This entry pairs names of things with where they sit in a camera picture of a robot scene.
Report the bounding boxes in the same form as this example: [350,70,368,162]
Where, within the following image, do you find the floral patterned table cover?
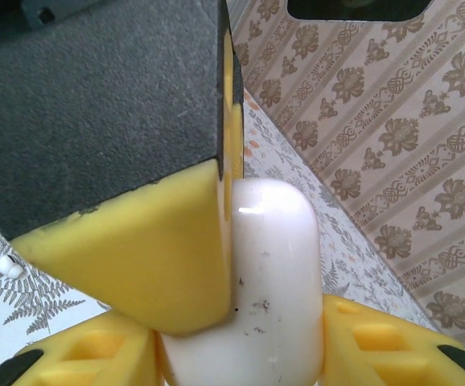
[0,91,445,363]

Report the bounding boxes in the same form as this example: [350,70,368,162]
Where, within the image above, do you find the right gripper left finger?
[0,312,166,386]

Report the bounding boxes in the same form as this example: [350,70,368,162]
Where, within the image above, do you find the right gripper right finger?
[321,294,465,386]

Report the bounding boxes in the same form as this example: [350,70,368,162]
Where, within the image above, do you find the white wireless earbud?
[0,255,27,294]

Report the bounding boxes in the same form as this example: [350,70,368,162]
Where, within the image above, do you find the white earbud charging case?
[154,178,325,386]

